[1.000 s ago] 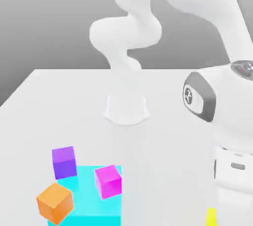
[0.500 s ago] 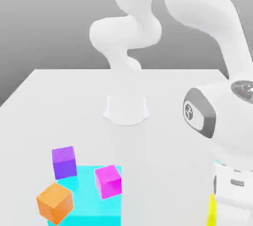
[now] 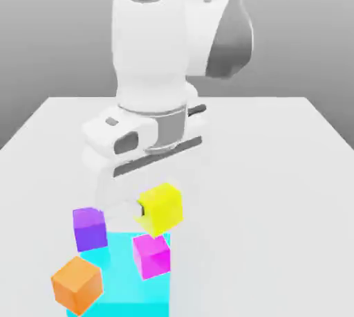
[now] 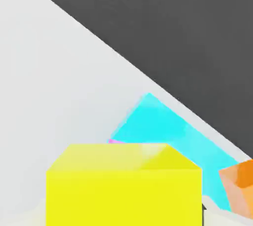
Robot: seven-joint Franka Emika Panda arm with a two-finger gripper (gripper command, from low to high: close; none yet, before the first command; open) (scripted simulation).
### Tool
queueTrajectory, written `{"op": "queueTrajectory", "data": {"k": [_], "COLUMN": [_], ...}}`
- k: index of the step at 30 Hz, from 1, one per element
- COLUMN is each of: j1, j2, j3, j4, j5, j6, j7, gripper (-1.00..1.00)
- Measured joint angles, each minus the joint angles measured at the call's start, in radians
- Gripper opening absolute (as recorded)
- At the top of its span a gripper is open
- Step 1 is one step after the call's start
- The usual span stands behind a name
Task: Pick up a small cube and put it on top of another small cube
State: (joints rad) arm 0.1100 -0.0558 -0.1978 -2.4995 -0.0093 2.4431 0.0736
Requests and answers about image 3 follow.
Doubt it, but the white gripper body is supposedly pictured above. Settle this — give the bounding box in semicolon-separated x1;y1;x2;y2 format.
82;134;206;210

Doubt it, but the small yellow cube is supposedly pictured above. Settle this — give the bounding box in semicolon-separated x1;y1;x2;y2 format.
132;182;184;239

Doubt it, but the small purple cube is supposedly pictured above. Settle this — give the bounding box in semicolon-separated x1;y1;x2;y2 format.
72;206;109;253

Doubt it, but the small magenta cube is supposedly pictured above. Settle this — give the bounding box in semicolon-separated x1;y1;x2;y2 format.
132;233;171;281

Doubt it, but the small orange cube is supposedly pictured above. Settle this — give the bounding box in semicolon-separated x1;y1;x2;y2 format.
50;255;104;317

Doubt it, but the large cyan box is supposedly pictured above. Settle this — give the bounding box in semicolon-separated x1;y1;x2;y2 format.
65;230;171;317

